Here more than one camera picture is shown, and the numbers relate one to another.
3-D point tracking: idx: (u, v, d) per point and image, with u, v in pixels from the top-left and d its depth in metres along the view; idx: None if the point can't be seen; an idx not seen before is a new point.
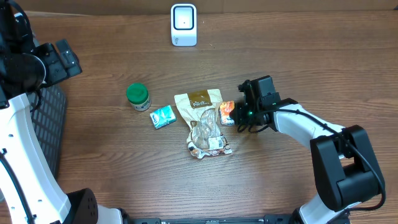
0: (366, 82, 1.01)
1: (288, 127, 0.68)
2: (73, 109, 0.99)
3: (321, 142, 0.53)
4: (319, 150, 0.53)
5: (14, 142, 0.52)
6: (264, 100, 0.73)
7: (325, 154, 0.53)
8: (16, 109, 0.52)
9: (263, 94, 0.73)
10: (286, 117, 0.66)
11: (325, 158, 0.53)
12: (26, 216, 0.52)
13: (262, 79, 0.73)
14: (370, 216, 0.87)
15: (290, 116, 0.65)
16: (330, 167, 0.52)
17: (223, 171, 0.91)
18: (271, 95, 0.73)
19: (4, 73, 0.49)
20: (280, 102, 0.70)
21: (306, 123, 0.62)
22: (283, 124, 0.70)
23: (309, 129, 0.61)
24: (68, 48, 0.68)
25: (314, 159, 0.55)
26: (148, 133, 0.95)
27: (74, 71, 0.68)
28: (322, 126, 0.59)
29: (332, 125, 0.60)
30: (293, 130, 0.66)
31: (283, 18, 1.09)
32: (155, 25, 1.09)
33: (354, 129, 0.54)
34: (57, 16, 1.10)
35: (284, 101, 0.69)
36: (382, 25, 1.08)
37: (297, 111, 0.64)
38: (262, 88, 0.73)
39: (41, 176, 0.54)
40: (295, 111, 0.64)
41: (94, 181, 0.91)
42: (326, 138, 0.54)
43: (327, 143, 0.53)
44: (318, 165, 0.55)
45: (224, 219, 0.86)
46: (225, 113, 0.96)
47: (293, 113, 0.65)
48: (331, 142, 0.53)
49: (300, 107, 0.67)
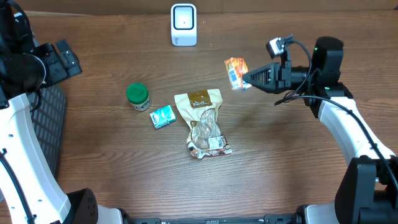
0: (366, 82, 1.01)
1: (331, 123, 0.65)
2: (73, 109, 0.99)
3: (363, 163, 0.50)
4: (359, 172, 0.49)
5: (14, 142, 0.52)
6: (322, 76, 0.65)
7: (362, 178, 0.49)
8: (17, 110, 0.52)
9: (325, 70, 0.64)
10: (334, 113, 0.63)
11: (361, 181, 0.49)
12: (26, 216, 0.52)
13: (333, 51, 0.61)
14: None
15: (339, 114, 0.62)
16: (362, 191, 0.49)
17: (224, 171, 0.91)
18: (333, 73, 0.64)
19: (4, 73, 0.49)
20: (334, 90, 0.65)
21: (357, 132, 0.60)
22: (326, 116, 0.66)
23: (356, 140, 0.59)
24: (68, 48, 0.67)
25: (348, 175, 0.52)
26: (148, 133, 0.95)
27: (74, 72, 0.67)
28: (370, 145, 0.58)
29: (380, 146, 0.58)
30: (335, 129, 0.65)
31: (283, 18, 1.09)
32: (155, 25, 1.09)
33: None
34: (58, 16, 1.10)
35: (339, 90, 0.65)
36: (382, 25, 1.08)
37: (349, 111, 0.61)
38: (328, 62, 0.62)
39: (41, 176, 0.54)
40: (347, 110, 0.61)
41: (94, 181, 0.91)
42: (369, 162, 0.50)
43: (370, 167, 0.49)
44: (348, 183, 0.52)
45: (224, 219, 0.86)
46: (239, 75, 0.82)
47: (345, 112, 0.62)
48: (374, 167, 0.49)
49: (352, 102, 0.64)
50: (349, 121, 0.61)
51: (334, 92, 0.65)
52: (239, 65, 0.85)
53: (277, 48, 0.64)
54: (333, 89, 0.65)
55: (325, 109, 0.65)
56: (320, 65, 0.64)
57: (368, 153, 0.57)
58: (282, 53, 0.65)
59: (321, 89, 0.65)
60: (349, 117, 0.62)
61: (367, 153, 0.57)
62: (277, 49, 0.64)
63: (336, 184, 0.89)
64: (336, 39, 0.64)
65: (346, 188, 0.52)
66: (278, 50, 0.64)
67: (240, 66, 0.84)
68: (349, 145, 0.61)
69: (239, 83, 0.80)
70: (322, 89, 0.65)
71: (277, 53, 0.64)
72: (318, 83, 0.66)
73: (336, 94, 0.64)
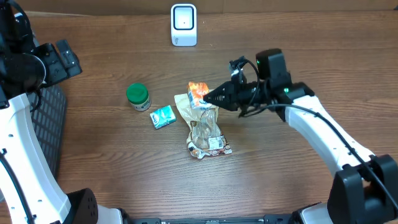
0: (366, 82, 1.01)
1: (302, 127, 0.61)
2: (73, 109, 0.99)
3: (349, 178, 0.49)
4: (348, 186, 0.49)
5: (14, 142, 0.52)
6: (273, 81, 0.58)
7: (351, 191, 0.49)
8: (16, 109, 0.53)
9: (273, 74, 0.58)
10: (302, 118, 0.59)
11: (352, 194, 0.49)
12: (26, 216, 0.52)
13: (273, 56, 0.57)
14: None
15: (308, 120, 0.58)
16: (355, 201, 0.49)
17: (223, 171, 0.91)
18: (282, 76, 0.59)
19: (4, 73, 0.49)
20: (293, 90, 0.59)
21: (330, 137, 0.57)
22: (295, 121, 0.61)
23: (333, 147, 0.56)
24: (68, 48, 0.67)
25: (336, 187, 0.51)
26: (148, 133, 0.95)
27: (74, 72, 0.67)
28: (348, 150, 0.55)
29: (357, 146, 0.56)
30: (307, 134, 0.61)
31: (283, 18, 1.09)
32: (155, 25, 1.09)
33: (383, 160, 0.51)
34: (58, 17, 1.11)
35: (298, 88, 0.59)
36: (382, 25, 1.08)
37: (317, 114, 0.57)
38: (272, 66, 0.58)
39: (41, 175, 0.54)
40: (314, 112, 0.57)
41: (94, 180, 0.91)
42: (352, 171, 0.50)
43: (354, 177, 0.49)
44: (337, 194, 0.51)
45: (224, 219, 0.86)
46: (196, 96, 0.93)
47: (312, 116, 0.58)
48: (357, 177, 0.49)
49: (317, 101, 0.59)
50: (319, 124, 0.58)
51: (295, 94, 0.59)
52: (199, 88, 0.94)
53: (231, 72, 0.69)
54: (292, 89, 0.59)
55: (292, 114, 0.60)
56: (266, 71, 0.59)
57: (347, 159, 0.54)
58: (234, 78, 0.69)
59: (280, 93, 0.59)
60: (318, 120, 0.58)
61: (346, 159, 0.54)
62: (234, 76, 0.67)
63: None
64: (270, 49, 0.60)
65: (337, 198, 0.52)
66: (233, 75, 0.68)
67: (199, 89, 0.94)
68: (326, 153, 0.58)
69: (194, 104, 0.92)
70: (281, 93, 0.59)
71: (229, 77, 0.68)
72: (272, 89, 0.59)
73: (297, 95, 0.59)
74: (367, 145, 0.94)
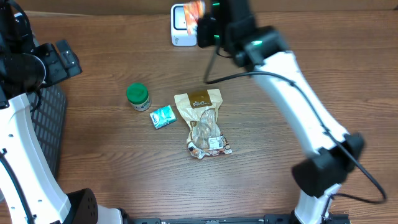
0: (366, 82, 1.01)
1: (271, 93, 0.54)
2: (73, 109, 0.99)
3: (323, 162, 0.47)
4: (321, 170, 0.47)
5: (15, 142, 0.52)
6: (237, 26, 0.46)
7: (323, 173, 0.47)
8: (17, 110, 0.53)
9: (237, 20, 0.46)
10: (274, 86, 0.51)
11: (323, 175, 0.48)
12: (26, 216, 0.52)
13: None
14: (370, 216, 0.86)
15: (281, 89, 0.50)
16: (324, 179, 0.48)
17: (224, 171, 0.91)
18: (247, 20, 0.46)
19: (4, 73, 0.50)
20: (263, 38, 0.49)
21: (303, 109, 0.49)
22: (262, 84, 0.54)
23: (308, 127, 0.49)
24: (69, 48, 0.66)
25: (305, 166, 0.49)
26: (148, 133, 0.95)
27: (74, 72, 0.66)
28: (323, 129, 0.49)
29: (331, 122, 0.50)
30: (276, 100, 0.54)
31: (283, 18, 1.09)
32: (155, 25, 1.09)
33: (352, 137, 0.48)
34: (58, 16, 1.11)
35: (268, 33, 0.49)
36: (382, 25, 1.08)
37: (293, 83, 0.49)
38: (236, 10, 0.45)
39: (41, 175, 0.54)
40: (290, 82, 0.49)
41: (94, 180, 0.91)
42: (325, 153, 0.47)
43: (326, 160, 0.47)
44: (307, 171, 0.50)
45: (224, 219, 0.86)
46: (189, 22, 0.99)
47: (287, 83, 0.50)
48: (329, 158, 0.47)
49: (291, 58, 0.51)
50: (293, 94, 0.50)
51: (265, 48, 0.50)
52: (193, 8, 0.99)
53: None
54: (263, 38, 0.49)
55: (264, 81, 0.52)
56: (228, 17, 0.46)
57: (319, 139, 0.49)
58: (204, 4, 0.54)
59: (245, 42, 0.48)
60: (292, 89, 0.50)
61: (321, 139, 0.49)
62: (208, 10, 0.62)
63: None
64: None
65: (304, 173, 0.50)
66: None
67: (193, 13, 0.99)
68: (299, 128, 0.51)
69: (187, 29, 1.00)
70: (245, 41, 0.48)
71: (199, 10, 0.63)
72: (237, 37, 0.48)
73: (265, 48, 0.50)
74: (367, 145, 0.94)
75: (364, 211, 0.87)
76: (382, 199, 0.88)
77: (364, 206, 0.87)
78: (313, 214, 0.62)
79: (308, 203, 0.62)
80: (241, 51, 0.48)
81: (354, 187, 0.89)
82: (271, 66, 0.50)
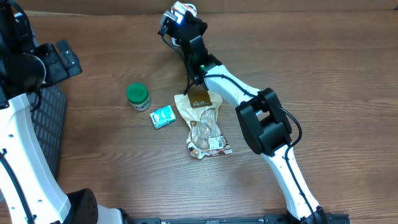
0: (366, 82, 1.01)
1: (216, 89, 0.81)
2: (73, 109, 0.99)
3: (243, 109, 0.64)
4: (244, 115, 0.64)
5: (14, 142, 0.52)
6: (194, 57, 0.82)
7: (247, 117, 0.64)
8: (17, 110, 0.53)
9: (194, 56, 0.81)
10: (213, 81, 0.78)
11: (247, 119, 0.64)
12: (26, 216, 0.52)
13: (194, 40, 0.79)
14: (370, 216, 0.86)
15: (217, 81, 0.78)
16: (252, 125, 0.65)
17: (223, 171, 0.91)
18: (201, 53, 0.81)
19: (4, 73, 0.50)
20: (209, 65, 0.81)
21: (231, 87, 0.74)
22: (212, 86, 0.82)
23: (234, 94, 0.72)
24: (68, 48, 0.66)
25: (240, 121, 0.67)
26: (148, 133, 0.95)
27: (74, 72, 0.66)
28: (243, 92, 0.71)
29: (250, 89, 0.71)
30: (220, 91, 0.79)
31: (282, 18, 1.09)
32: (155, 25, 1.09)
33: (265, 91, 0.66)
34: (58, 16, 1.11)
35: (211, 62, 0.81)
36: (382, 25, 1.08)
37: (222, 75, 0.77)
38: (194, 49, 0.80)
39: (41, 175, 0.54)
40: (221, 74, 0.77)
41: (94, 180, 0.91)
42: (245, 104, 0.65)
43: (247, 108, 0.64)
44: (244, 125, 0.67)
45: (224, 219, 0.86)
46: None
47: (220, 77, 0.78)
48: (249, 106, 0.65)
49: (224, 67, 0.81)
50: (225, 81, 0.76)
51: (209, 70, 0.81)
52: None
53: (177, 22, 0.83)
54: (208, 66, 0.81)
55: (208, 80, 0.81)
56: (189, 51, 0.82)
57: (243, 99, 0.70)
58: (170, 27, 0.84)
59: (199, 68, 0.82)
60: (222, 78, 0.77)
61: (243, 99, 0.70)
62: (181, 16, 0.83)
63: (336, 184, 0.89)
64: (196, 23, 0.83)
65: (245, 130, 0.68)
66: (177, 24, 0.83)
67: None
68: (232, 101, 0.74)
69: None
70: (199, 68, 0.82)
71: (175, 12, 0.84)
72: (194, 64, 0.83)
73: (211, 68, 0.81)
74: (367, 145, 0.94)
75: (364, 211, 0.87)
76: (382, 199, 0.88)
77: (363, 206, 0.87)
78: (293, 198, 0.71)
79: (285, 187, 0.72)
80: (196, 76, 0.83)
81: (353, 187, 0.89)
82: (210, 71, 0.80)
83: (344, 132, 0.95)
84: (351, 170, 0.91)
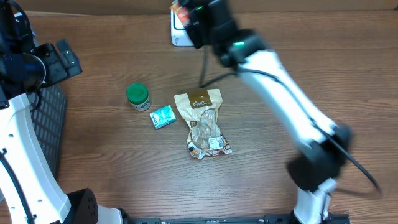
0: (366, 82, 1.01)
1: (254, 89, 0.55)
2: (73, 109, 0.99)
3: (313, 154, 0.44)
4: (313, 162, 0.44)
5: (15, 142, 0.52)
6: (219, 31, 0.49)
7: (316, 163, 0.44)
8: (17, 109, 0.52)
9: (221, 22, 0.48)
10: (257, 79, 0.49)
11: (313, 167, 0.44)
12: (26, 216, 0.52)
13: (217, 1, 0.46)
14: (370, 216, 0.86)
15: (263, 81, 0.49)
16: (317, 172, 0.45)
17: (224, 171, 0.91)
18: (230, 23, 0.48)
19: (4, 73, 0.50)
20: (246, 43, 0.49)
21: (292, 107, 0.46)
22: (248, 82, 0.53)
23: (294, 119, 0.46)
24: (68, 48, 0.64)
25: (301, 162, 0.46)
26: (148, 133, 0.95)
27: (74, 71, 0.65)
28: (309, 120, 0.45)
29: (319, 117, 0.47)
30: (263, 97, 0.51)
31: (282, 18, 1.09)
32: (155, 25, 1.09)
33: (341, 130, 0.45)
34: (58, 16, 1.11)
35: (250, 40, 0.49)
36: (382, 25, 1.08)
37: (275, 78, 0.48)
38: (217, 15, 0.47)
39: (41, 175, 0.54)
40: (272, 76, 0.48)
41: (94, 181, 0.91)
42: (316, 143, 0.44)
43: (317, 150, 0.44)
44: (305, 167, 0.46)
45: (224, 219, 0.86)
46: None
47: (270, 78, 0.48)
48: (320, 149, 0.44)
49: (272, 55, 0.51)
50: (278, 89, 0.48)
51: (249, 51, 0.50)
52: None
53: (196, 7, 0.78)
54: (245, 42, 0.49)
55: (247, 75, 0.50)
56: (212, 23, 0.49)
57: (307, 130, 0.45)
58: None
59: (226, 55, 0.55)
60: (278, 84, 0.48)
61: (308, 131, 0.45)
62: None
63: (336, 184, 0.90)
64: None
65: (304, 173, 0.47)
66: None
67: None
68: (288, 124, 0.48)
69: None
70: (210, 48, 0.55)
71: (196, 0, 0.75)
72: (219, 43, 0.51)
73: (250, 51, 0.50)
74: (367, 144, 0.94)
75: (364, 211, 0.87)
76: (382, 199, 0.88)
77: (363, 206, 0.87)
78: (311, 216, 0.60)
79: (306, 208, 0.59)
80: (226, 54, 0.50)
81: (354, 187, 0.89)
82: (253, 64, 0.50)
83: None
84: (351, 170, 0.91)
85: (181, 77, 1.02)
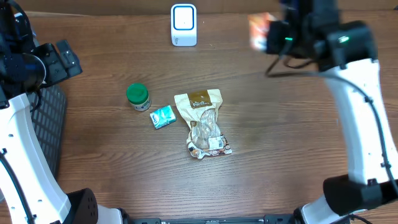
0: None
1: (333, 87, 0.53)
2: (73, 109, 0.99)
3: (369, 195, 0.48)
4: (365, 202, 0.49)
5: (14, 141, 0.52)
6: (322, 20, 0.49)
7: (365, 203, 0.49)
8: (16, 109, 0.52)
9: (318, 11, 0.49)
10: (349, 94, 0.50)
11: (363, 205, 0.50)
12: (26, 216, 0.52)
13: None
14: (370, 216, 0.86)
15: (349, 95, 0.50)
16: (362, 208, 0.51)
17: (224, 171, 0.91)
18: (329, 13, 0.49)
19: (4, 73, 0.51)
20: (356, 32, 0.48)
21: (370, 139, 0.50)
22: (333, 84, 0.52)
23: (367, 153, 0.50)
24: (69, 48, 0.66)
25: (352, 194, 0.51)
26: (148, 133, 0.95)
27: (74, 72, 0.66)
28: (382, 162, 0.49)
29: (392, 157, 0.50)
30: (341, 104, 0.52)
31: None
32: (155, 25, 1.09)
33: None
34: (58, 16, 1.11)
35: (360, 29, 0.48)
36: (382, 25, 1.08)
37: (370, 102, 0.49)
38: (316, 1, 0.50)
39: (41, 175, 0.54)
40: (367, 99, 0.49)
41: (94, 181, 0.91)
42: (375, 187, 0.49)
43: (374, 194, 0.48)
44: (351, 199, 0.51)
45: (224, 219, 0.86)
46: None
47: (362, 99, 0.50)
48: (379, 193, 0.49)
49: (369, 62, 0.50)
50: (366, 114, 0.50)
51: (353, 44, 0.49)
52: None
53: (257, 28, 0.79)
54: (351, 35, 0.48)
55: (339, 87, 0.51)
56: (307, 10, 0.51)
57: (375, 171, 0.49)
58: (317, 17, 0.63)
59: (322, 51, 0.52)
60: (366, 107, 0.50)
61: (375, 174, 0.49)
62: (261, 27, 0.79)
63: None
64: None
65: (349, 200, 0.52)
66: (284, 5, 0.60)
67: None
68: (354, 150, 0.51)
69: None
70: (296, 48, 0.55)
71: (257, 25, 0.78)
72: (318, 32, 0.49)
73: (354, 43, 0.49)
74: None
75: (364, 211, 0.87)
76: None
77: None
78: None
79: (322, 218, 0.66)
80: (319, 40, 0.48)
81: None
82: (350, 72, 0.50)
83: None
84: None
85: (181, 77, 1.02)
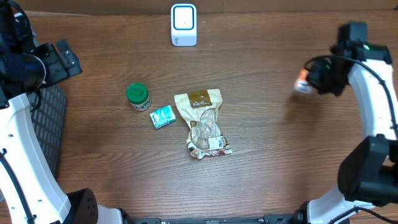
0: None
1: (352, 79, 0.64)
2: (73, 109, 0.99)
3: (375, 146, 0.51)
4: (370, 152, 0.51)
5: (14, 142, 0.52)
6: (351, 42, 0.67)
7: (372, 154, 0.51)
8: (17, 110, 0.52)
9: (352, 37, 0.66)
10: (365, 78, 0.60)
11: (368, 158, 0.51)
12: (26, 216, 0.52)
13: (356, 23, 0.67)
14: (370, 216, 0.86)
15: (365, 76, 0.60)
16: (368, 167, 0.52)
17: (224, 171, 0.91)
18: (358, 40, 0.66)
19: (4, 73, 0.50)
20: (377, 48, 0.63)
21: (381, 104, 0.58)
22: (356, 76, 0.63)
23: (378, 116, 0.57)
24: (69, 48, 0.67)
25: (360, 151, 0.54)
26: (148, 133, 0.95)
27: (74, 72, 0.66)
28: (392, 124, 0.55)
29: None
30: (357, 88, 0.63)
31: (282, 18, 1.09)
32: (155, 25, 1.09)
33: None
34: (58, 16, 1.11)
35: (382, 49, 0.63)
36: (382, 25, 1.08)
37: (382, 81, 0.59)
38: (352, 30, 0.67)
39: (41, 175, 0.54)
40: (381, 80, 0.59)
41: (94, 181, 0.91)
42: (384, 142, 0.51)
43: (382, 148, 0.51)
44: (359, 158, 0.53)
45: (224, 219, 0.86)
46: None
47: (377, 81, 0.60)
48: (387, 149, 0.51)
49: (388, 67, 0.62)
50: (378, 90, 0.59)
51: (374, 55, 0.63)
52: None
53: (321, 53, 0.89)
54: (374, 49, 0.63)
55: (359, 74, 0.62)
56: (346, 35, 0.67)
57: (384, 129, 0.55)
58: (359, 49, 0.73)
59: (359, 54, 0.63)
60: (379, 86, 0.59)
61: (385, 130, 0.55)
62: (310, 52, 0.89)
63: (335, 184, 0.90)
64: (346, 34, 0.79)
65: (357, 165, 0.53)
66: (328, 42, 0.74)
67: None
68: (367, 116, 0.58)
69: None
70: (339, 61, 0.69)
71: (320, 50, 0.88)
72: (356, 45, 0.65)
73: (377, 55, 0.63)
74: None
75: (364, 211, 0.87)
76: None
77: None
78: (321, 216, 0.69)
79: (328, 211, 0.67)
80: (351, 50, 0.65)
81: None
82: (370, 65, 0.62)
83: (344, 132, 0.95)
84: None
85: (181, 77, 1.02)
